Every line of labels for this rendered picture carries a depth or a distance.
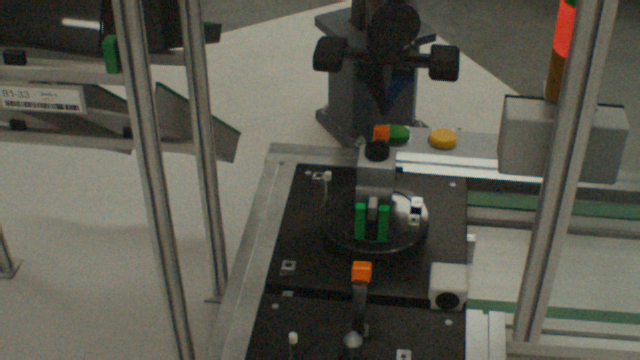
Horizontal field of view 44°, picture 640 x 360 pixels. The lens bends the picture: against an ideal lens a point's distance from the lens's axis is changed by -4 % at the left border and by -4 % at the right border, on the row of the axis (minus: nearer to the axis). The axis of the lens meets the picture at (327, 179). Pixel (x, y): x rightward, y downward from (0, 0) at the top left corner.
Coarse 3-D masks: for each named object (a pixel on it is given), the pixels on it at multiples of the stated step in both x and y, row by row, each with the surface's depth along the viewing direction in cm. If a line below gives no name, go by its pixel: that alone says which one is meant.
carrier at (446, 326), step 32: (256, 320) 94; (288, 320) 94; (320, 320) 94; (384, 320) 94; (416, 320) 94; (448, 320) 94; (256, 352) 90; (288, 352) 90; (320, 352) 88; (352, 352) 82; (384, 352) 88; (416, 352) 90; (448, 352) 90
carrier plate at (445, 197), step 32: (320, 192) 112; (416, 192) 112; (448, 192) 112; (288, 224) 107; (448, 224) 107; (288, 256) 102; (320, 256) 102; (416, 256) 102; (448, 256) 102; (288, 288) 98; (320, 288) 98; (384, 288) 98; (416, 288) 98
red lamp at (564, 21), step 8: (560, 0) 72; (560, 8) 72; (568, 8) 70; (560, 16) 72; (568, 16) 71; (560, 24) 72; (568, 24) 71; (560, 32) 72; (568, 32) 71; (560, 40) 73; (568, 40) 72; (560, 48) 73
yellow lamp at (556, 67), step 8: (552, 48) 75; (552, 56) 75; (560, 56) 74; (552, 64) 75; (560, 64) 74; (552, 72) 75; (560, 72) 74; (552, 80) 75; (560, 80) 74; (552, 88) 76; (552, 96) 76
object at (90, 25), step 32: (0, 0) 76; (32, 0) 75; (64, 0) 74; (96, 0) 73; (160, 0) 83; (0, 32) 77; (32, 32) 76; (64, 32) 75; (96, 32) 74; (160, 32) 85
